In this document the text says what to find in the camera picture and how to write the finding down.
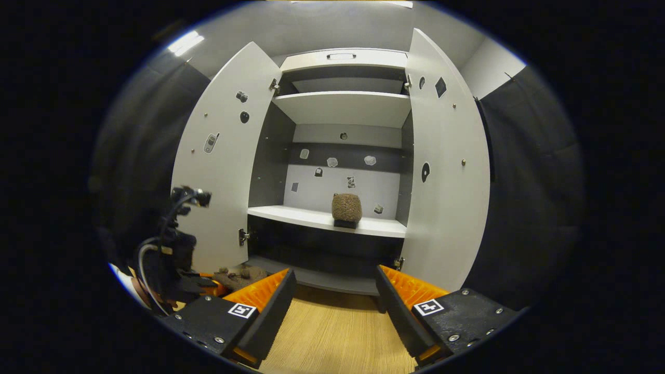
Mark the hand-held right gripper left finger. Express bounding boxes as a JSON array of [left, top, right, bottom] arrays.
[[160, 268, 298, 370]]

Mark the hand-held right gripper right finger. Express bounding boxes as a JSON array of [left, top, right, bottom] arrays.
[[374, 265, 518, 367]]

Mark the brown fuzzy shoe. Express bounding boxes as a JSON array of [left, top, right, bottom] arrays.
[[331, 193, 363, 229], [212, 265, 269, 291]]

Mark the white cabinet door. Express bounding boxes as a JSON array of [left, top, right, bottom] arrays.
[[171, 42, 283, 274], [403, 28, 491, 292]]

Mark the white shoe cabinet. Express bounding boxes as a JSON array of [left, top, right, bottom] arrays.
[[171, 28, 491, 297]]

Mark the grey cable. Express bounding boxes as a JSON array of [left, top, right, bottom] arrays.
[[137, 236, 175, 316]]

